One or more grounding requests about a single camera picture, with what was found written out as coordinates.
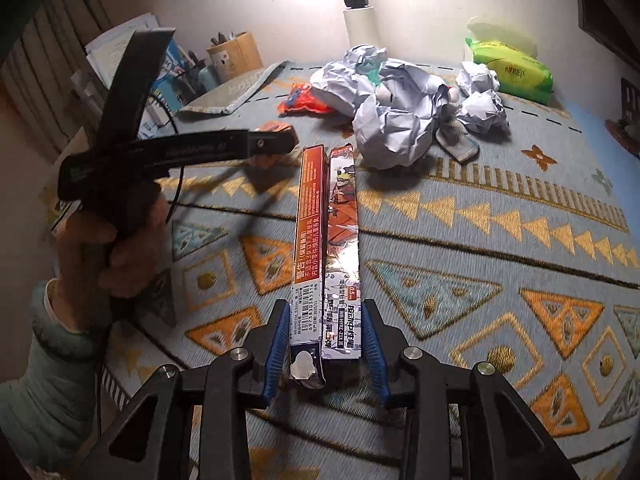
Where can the patterned woven table mat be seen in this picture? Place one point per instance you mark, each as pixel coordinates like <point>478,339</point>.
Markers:
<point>450,260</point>

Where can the long orange pen box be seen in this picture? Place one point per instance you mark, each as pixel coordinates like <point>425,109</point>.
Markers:
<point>310,240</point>

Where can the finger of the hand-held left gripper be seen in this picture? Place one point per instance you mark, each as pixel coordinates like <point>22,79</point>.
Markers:
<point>260,142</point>
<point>142,75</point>

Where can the small teal translucent figure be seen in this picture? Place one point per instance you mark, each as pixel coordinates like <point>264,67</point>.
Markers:
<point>371,67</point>

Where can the white desk lamp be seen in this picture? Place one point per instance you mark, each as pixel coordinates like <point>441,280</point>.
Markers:
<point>357,20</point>

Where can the orange snack packet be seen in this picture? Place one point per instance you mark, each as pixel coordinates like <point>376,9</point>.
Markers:
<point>302,101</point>

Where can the pens in holder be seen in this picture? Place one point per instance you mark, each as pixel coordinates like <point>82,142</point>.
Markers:
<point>220,38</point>

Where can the dark desk stand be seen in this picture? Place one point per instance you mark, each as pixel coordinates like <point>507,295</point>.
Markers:
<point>627,110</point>

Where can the stack of books and papers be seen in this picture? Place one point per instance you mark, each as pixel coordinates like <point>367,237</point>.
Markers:
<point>167,80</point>

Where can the person's left hand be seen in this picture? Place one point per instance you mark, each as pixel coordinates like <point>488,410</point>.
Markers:
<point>95,265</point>

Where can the cardboard box with tools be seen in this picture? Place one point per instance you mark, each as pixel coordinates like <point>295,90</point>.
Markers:
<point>237,57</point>

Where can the white radiator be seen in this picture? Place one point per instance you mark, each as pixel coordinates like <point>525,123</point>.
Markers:
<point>45,60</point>

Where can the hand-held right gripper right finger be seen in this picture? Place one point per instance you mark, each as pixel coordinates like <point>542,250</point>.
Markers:
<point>373,355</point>

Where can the small orange box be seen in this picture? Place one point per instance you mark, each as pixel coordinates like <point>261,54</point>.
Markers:
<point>272,127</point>

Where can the long illustrated pen box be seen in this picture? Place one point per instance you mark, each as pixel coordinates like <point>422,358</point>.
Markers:
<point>342,240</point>

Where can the green tissue pack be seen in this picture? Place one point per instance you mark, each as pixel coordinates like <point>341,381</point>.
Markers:
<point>515,67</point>

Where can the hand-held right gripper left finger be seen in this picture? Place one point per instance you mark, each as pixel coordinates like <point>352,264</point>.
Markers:
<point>278,350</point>

